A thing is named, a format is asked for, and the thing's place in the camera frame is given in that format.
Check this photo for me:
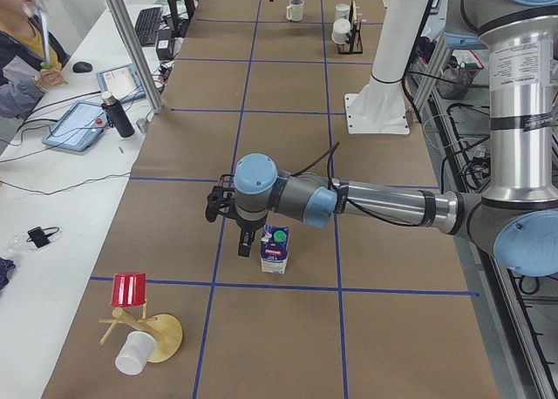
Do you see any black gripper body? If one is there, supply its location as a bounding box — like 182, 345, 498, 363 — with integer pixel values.
236, 217, 263, 245

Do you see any white mug grey inside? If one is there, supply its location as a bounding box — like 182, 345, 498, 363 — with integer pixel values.
286, 0, 304, 22

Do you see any blue white milk carton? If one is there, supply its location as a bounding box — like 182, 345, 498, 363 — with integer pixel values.
260, 224, 289, 274

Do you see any red cup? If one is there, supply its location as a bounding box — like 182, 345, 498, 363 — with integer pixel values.
111, 272, 146, 308

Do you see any white cup by tree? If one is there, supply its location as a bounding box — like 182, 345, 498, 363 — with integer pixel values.
114, 331, 156, 375

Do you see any wooden mug tree stand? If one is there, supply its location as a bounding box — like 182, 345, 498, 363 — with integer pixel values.
98, 304, 183, 363

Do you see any black water bottle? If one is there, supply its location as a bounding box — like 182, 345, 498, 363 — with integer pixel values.
101, 91, 134, 138

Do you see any far teach pendant tablet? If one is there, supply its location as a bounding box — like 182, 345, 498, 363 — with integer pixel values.
96, 64, 146, 103

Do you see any teach pendant tablet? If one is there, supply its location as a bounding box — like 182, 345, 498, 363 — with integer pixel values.
96, 64, 146, 103
42, 101, 107, 152

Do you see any near teach pendant tablet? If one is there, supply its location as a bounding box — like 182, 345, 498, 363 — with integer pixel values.
42, 101, 107, 152

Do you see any black box on desk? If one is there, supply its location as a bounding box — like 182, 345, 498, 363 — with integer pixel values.
155, 28, 174, 61

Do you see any small black device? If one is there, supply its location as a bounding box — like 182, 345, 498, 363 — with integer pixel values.
27, 227, 60, 248

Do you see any lower white mug on rack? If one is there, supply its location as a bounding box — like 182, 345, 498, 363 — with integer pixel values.
331, 18, 351, 44

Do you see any white mug on rack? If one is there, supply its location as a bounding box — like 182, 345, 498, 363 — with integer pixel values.
331, 18, 351, 44
334, 3, 350, 21

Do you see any black keyboard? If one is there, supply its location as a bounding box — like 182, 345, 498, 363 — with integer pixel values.
134, 7, 162, 47

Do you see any black computer mouse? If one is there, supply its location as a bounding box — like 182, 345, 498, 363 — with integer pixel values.
72, 61, 93, 73

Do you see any upper white mug on rack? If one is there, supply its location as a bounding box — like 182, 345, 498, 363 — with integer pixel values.
334, 3, 350, 21

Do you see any seated person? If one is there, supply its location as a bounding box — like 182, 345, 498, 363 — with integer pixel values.
1, 0, 70, 119

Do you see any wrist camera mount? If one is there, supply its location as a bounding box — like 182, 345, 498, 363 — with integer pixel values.
205, 174, 236, 223

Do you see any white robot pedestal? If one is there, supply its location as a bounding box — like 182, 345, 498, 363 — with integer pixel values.
345, 0, 432, 135

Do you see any aluminium frame post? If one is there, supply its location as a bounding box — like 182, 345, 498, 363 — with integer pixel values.
106, 0, 163, 114

